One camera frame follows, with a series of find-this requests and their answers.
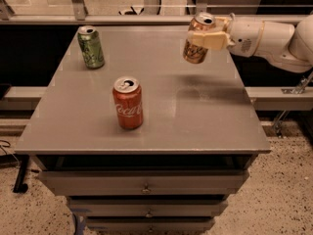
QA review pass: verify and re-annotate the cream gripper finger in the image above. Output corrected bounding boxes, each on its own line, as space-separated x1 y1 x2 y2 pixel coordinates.
187 30 229 50
214 17 232 32

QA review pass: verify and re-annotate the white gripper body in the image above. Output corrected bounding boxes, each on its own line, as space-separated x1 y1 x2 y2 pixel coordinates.
227 19 263 57

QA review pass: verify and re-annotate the orange soda can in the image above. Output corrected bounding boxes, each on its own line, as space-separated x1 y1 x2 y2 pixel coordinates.
183 12 216 64

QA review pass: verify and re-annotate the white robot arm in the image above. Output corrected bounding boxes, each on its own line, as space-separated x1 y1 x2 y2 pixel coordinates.
187 13 313 73

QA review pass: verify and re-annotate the red coke can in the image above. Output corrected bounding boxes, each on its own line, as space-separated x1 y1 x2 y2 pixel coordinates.
112 76 143 129

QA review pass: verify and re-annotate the green soda can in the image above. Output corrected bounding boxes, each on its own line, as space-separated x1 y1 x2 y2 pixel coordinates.
77 25 105 69

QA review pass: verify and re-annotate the grey drawer cabinet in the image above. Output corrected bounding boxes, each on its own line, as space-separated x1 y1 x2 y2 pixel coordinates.
17 26 270 234

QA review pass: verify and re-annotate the black table leg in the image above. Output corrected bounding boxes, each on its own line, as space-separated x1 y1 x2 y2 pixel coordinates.
13 155 29 194

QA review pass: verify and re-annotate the metal railing frame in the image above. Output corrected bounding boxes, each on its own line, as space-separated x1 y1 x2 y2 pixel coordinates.
0 0 313 26

